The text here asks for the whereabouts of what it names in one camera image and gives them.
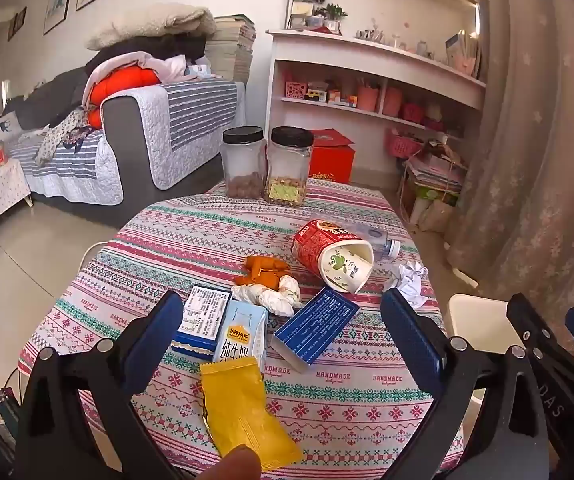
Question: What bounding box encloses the white animal print cushion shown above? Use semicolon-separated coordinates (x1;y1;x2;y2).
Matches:
0;112;22;143

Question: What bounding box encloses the orange cushion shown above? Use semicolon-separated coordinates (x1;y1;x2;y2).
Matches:
87;62;160;128

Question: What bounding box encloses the grey sofa with quilted cover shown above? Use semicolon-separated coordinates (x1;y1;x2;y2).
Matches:
0;67;248;228

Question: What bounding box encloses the patterned striped tablecloth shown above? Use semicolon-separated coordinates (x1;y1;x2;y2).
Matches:
19;178;465;480

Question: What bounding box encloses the small potted plant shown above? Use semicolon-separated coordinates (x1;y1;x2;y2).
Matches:
326;4;348;33

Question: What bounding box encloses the small blue white box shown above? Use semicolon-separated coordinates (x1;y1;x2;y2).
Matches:
171;285;234;361

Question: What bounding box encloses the white paper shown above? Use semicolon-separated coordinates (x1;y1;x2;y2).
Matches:
384;260;430;308

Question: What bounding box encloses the red instant noodle cup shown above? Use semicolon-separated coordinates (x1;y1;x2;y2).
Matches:
291;219;374;293

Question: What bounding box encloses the pink plastic basket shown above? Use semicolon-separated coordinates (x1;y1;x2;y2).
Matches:
386;127;424;158

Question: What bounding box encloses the clear plastic bottle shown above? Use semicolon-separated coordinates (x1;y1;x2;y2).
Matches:
339;224;402;263

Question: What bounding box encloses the red cardboard box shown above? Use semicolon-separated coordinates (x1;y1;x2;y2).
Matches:
309;130;356;185

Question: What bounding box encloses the clear jar with yellow label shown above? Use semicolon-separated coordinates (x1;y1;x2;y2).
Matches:
265;126;314;208

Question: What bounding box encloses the thin floor cable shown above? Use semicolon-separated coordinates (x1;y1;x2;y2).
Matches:
78;240;108;273

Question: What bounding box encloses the floral curtain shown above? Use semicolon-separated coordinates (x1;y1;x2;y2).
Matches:
447;0;574;311

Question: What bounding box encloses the white tissue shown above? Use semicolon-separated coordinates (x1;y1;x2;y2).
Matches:
231;274;304;318

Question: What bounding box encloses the pile of papers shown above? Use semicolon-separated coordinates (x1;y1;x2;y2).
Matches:
402;142;468;196

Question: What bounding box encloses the light blue milk carton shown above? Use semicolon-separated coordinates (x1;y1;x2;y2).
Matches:
212;300;269;376

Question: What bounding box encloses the cream blanket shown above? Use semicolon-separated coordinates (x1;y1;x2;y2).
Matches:
87;4;218;51

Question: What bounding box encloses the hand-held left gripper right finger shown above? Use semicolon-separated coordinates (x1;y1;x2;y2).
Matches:
381;287;550;480

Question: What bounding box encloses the stack of books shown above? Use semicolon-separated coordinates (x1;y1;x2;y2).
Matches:
204;14;256;83

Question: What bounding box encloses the orange peel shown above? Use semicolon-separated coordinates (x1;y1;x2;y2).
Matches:
233;255;290;288

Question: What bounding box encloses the yellow snack packet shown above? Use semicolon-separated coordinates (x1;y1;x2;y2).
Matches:
199;357;304;472

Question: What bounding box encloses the floral cloth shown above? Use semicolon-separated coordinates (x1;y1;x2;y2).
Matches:
34;107;95;166

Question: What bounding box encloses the white bookshelf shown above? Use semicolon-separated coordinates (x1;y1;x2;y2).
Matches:
265;0;488;211

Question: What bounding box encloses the person's left hand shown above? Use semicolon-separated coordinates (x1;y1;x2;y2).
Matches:
199;445;262;480

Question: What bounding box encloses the clear jar with brown nuts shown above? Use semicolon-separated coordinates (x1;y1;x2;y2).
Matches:
221;126;266;200

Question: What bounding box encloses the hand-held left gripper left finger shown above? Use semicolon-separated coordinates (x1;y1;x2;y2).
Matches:
16;290;185;480

